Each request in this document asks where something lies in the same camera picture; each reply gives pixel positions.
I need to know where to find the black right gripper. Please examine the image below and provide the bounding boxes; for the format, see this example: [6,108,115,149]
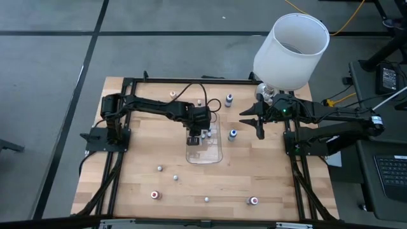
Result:
[238,93,298,141]

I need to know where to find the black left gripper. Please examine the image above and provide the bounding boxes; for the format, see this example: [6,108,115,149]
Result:
[186,106,213,146]

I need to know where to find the clear plastic bin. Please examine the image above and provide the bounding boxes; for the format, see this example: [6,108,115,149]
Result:
[185,111,224,165]

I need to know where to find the white lamp shade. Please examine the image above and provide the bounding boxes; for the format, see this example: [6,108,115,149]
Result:
[252,12,331,102]

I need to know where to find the white paper sheet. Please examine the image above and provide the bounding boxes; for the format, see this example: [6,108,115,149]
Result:
[324,151,343,169]

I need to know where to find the black side desk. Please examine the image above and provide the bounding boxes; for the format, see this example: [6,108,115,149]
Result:
[348,59,407,223]

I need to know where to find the white rod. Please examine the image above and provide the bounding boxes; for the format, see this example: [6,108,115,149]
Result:
[371,85,407,111]

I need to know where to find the black power adapter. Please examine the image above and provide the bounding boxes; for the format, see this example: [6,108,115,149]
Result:
[376,62,399,95]

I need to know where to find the black laptop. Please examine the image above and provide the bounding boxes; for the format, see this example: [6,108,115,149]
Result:
[373,154,407,204]

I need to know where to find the black chair leg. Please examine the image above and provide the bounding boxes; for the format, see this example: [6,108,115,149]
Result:
[0,138,25,154]

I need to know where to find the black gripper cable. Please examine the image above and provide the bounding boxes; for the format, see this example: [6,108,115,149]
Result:
[171,81,223,123]

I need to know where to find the black aluminium table frame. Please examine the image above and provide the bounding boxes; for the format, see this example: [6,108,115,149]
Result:
[71,70,340,223]

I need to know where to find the yellow cable plug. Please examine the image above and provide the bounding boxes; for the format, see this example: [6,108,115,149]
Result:
[321,92,357,108]

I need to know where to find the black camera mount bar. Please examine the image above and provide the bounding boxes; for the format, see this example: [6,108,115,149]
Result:
[0,214,407,229]

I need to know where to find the yellow extension cable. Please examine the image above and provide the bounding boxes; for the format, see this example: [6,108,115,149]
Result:
[284,0,366,36]

